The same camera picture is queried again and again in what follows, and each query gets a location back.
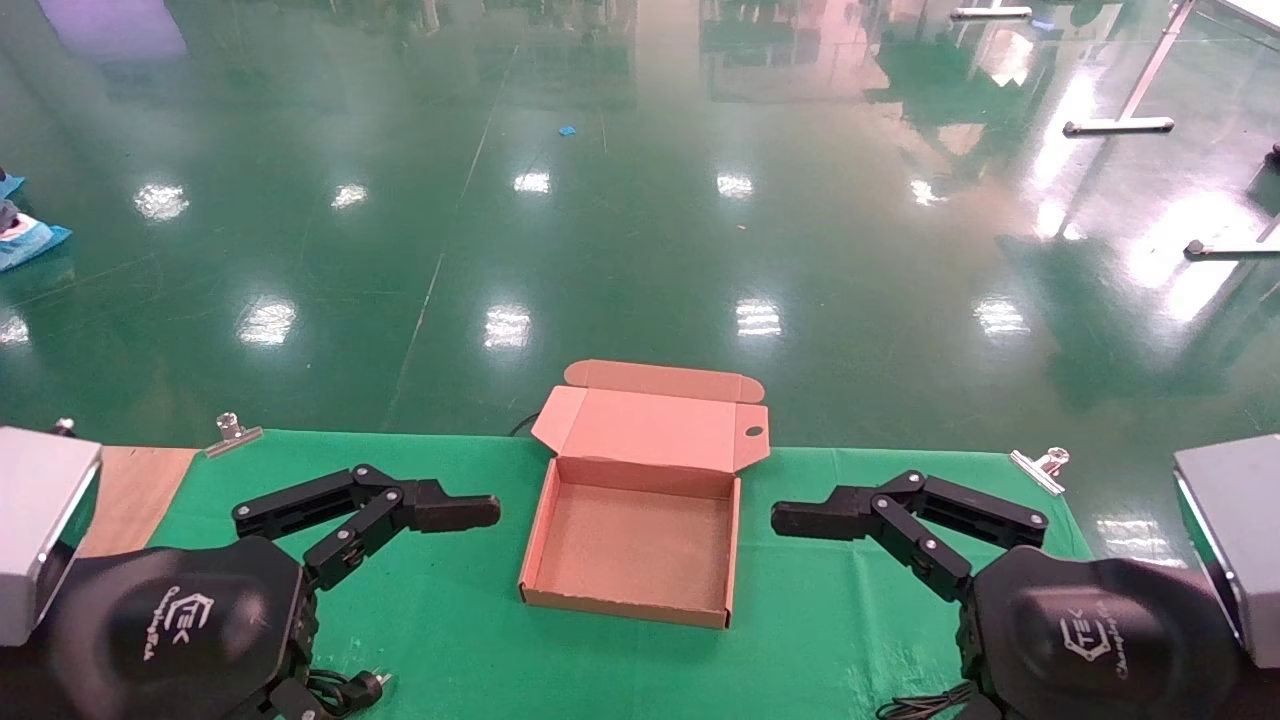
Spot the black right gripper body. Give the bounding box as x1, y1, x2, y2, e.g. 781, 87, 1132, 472
958, 546, 1242, 720

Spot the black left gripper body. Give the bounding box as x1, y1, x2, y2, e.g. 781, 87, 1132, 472
45, 537, 319, 720

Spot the black wired mouse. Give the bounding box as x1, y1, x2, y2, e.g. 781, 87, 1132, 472
877, 682, 976, 720

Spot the black power cord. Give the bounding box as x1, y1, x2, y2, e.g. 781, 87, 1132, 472
300, 669, 387, 718

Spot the brown cardboard box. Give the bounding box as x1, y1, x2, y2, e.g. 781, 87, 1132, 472
519, 359, 771, 630

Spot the green table cloth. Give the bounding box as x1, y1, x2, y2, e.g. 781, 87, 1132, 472
150, 430, 1093, 720

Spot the silver binder clip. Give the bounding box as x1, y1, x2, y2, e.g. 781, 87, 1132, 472
1008, 447, 1072, 497
204, 412, 265, 459

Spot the grey floor stand base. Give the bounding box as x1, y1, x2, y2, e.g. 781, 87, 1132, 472
1184, 214, 1280, 261

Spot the white table leg stand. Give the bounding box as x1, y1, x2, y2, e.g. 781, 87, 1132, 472
1062, 0, 1197, 137

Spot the white table top edge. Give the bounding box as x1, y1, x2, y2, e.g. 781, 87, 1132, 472
1214, 0, 1280, 33

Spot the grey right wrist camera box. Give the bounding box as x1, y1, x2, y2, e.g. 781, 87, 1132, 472
1173, 434, 1280, 670

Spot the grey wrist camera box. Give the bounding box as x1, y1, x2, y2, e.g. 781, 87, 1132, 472
1173, 434, 1280, 670
0, 427, 103, 647

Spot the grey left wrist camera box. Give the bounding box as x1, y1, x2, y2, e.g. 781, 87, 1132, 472
0, 427, 103, 647

